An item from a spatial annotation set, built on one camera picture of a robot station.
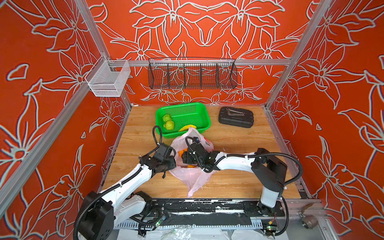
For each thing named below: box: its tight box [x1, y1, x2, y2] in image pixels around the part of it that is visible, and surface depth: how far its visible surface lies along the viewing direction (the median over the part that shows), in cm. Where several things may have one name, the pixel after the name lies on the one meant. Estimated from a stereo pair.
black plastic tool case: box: [218, 106, 254, 128], surface depth 106 cm
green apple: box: [163, 120, 175, 130], surface depth 104 cm
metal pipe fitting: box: [301, 215, 318, 229], surface depth 68 cm
